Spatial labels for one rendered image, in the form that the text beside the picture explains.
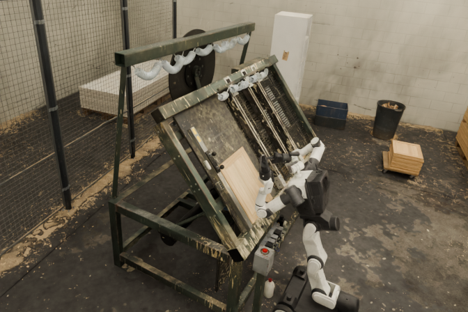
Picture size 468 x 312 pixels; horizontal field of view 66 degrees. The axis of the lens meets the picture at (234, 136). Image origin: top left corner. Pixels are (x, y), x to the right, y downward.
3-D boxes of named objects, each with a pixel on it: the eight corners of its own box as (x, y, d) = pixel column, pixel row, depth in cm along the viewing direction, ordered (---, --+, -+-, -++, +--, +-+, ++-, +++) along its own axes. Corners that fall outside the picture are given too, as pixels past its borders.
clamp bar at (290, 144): (297, 166, 396) (315, 158, 382) (242, 71, 386) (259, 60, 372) (299, 161, 404) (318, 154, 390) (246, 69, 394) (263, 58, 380)
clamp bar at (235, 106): (277, 190, 351) (298, 182, 337) (215, 83, 341) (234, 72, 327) (281, 185, 359) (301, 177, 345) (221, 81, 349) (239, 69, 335)
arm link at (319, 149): (322, 135, 316) (314, 155, 305) (330, 145, 322) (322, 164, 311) (312, 137, 325) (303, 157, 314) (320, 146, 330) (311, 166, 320)
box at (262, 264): (266, 277, 270) (269, 259, 262) (251, 271, 275) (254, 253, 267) (272, 267, 279) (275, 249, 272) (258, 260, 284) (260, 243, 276)
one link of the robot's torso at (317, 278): (332, 291, 328) (328, 247, 312) (326, 307, 311) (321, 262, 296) (315, 287, 335) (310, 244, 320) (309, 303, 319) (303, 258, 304)
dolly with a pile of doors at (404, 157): (417, 182, 554) (425, 159, 536) (381, 174, 567) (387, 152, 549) (413, 164, 606) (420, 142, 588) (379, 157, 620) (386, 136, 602)
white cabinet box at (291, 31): (290, 127, 704) (308, 18, 614) (262, 122, 719) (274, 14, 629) (296, 116, 757) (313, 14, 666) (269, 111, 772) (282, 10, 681)
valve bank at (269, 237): (269, 270, 300) (273, 248, 290) (253, 263, 306) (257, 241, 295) (290, 235, 340) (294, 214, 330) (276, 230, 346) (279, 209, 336)
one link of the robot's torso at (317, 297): (338, 295, 326) (341, 285, 320) (333, 312, 310) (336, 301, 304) (316, 285, 334) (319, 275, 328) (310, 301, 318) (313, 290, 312)
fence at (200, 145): (246, 230, 296) (250, 229, 294) (186, 130, 288) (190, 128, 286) (249, 226, 300) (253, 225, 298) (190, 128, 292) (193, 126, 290)
